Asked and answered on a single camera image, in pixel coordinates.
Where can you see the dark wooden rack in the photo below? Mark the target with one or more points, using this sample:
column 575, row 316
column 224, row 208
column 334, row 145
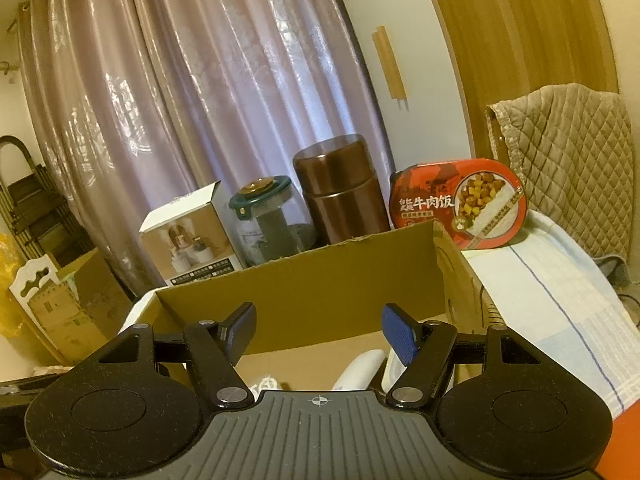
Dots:
column 40, row 210

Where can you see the white oblong case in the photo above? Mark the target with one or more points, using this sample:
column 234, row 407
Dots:
column 360, row 367

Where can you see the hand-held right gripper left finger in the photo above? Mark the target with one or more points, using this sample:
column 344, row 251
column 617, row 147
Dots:
column 242, row 331

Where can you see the white scalloped board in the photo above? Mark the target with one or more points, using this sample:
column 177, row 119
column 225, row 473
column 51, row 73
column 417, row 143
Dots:
column 35, row 275

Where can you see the white power adapter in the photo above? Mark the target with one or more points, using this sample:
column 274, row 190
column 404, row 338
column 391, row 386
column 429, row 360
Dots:
column 392, row 376

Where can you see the yellow plastic bag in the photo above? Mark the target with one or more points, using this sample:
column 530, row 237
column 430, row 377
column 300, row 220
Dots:
column 9, row 290

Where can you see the beige quilted chair cover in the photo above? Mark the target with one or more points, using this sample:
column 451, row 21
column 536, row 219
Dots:
column 565, row 160

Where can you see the wooden door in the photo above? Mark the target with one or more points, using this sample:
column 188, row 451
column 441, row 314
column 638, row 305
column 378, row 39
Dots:
column 525, row 35

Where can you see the wooden wall hanging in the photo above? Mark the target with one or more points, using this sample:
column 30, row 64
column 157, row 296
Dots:
column 390, row 65

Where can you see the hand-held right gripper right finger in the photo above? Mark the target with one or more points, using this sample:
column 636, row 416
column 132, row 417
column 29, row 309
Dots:
column 400, row 332

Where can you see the mauve curtain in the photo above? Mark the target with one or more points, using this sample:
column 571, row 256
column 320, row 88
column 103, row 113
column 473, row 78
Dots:
column 200, row 85

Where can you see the large printed cardboard carton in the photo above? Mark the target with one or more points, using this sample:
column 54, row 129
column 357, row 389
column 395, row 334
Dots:
column 95, row 300

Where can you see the glass jar with green lid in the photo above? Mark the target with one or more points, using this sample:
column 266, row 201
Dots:
column 265, row 225

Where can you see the cardboard box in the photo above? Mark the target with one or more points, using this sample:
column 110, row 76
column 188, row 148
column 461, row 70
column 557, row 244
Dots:
column 300, row 300

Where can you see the brown metal thermos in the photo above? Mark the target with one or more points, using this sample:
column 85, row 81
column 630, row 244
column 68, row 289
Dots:
column 340, row 195

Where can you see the white product box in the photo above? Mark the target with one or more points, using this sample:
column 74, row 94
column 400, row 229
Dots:
column 190, row 240

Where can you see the red instant meal bowl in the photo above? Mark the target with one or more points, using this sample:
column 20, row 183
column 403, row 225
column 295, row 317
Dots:
column 450, row 200

